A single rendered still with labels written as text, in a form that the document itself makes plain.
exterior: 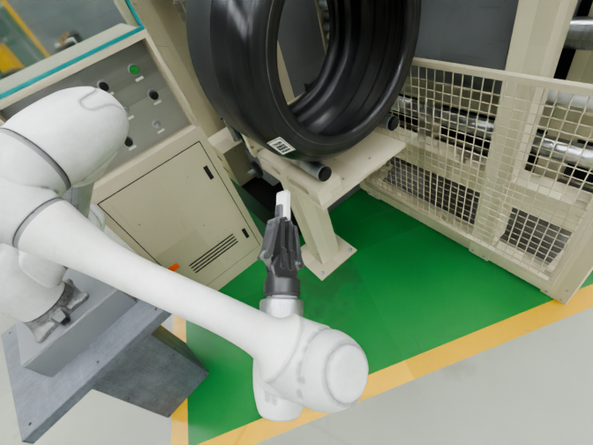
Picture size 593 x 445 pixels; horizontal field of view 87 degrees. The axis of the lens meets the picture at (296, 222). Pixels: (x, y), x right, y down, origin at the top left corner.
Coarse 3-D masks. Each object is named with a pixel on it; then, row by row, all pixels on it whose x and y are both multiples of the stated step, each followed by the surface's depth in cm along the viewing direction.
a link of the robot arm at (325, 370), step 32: (32, 224) 47; (64, 224) 49; (64, 256) 49; (96, 256) 50; (128, 256) 52; (128, 288) 49; (160, 288) 47; (192, 288) 46; (192, 320) 45; (224, 320) 43; (256, 320) 44; (288, 320) 46; (256, 352) 43; (288, 352) 42; (320, 352) 40; (352, 352) 40; (288, 384) 41; (320, 384) 38; (352, 384) 39
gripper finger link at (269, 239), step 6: (276, 222) 66; (270, 228) 66; (276, 228) 66; (270, 234) 65; (276, 234) 65; (264, 240) 65; (270, 240) 64; (264, 246) 64; (270, 246) 63; (270, 252) 63; (258, 258) 63; (264, 258) 62
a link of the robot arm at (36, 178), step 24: (0, 144) 48; (24, 144) 49; (0, 168) 47; (24, 168) 48; (48, 168) 51; (0, 192) 46; (24, 192) 47; (48, 192) 50; (0, 216) 45; (24, 216) 46; (0, 240) 48
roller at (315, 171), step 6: (294, 162) 96; (300, 162) 93; (306, 162) 91; (312, 162) 90; (318, 162) 90; (300, 168) 95; (306, 168) 91; (312, 168) 89; (318, 168) 88; (324, 168) 87; (312, 174) 90; (318, 174) 88; (324, 174) 88; (330, 174) 89; (324, 180) 89
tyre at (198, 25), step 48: (192, 0) 66; (240, 0) 56; (336, 0) 94; (384, 0) 88; (192, 48) 72; (240, 48) 59; (336, 48) 102; (384, 48) 95; (240, 96) 65; (336, 96) 107; (384, 96) 87; (336, 144) 84
